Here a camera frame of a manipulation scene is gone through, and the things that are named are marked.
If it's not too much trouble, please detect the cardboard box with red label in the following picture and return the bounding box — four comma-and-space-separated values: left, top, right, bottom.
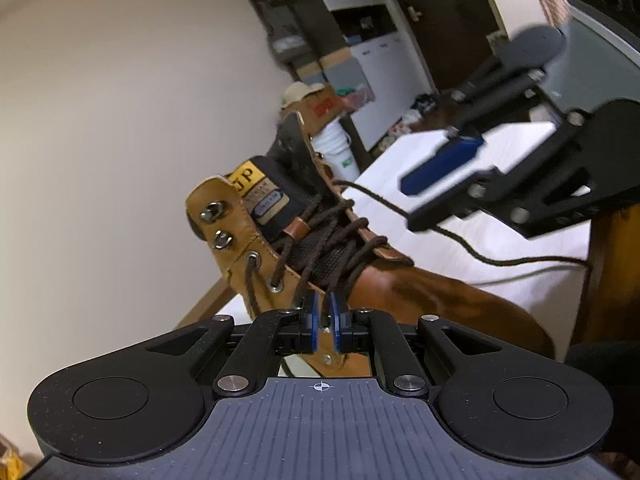
300, 85, 352, 137

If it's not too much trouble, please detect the beige quilted sofa cover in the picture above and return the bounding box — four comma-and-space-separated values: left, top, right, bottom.
534, 0, 572, 27

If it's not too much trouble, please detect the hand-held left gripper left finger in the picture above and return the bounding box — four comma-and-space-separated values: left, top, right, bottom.
145, 292, 320, 398

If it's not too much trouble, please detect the white plastic bucket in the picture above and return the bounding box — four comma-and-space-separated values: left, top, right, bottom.
312, 120, 362, 184

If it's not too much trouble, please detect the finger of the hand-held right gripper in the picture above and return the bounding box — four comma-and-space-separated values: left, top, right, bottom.
398, 135, 591, 237
450, 55, 545, 130

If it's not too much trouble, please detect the dark and white hallway cabinet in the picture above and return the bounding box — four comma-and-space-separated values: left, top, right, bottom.
247, 0, 436, 155

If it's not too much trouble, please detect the colourful plastic bag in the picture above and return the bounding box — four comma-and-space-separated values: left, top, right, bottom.
337, 85, 377, 112

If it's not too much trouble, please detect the dark brown door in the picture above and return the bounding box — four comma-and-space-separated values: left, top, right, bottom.
375, 0, 506, 95

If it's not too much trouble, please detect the beige straw hat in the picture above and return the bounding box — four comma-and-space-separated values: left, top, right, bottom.
281, 81, 326, 109

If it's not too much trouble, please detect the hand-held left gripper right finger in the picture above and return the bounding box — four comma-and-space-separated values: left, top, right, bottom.
327, 292, 501, 397

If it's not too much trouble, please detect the brown leather boot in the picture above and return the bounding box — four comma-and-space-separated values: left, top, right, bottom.
185, 110, 556, 378

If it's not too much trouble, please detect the dark brown shoelace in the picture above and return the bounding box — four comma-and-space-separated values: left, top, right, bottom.
247, 179, 588, 321

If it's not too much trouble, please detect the grey hanging bag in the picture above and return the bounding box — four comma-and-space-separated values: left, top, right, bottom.
270, 35, 311, 67

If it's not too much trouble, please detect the row of small shoes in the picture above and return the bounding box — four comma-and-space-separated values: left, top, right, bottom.
380, 92, 442, 152

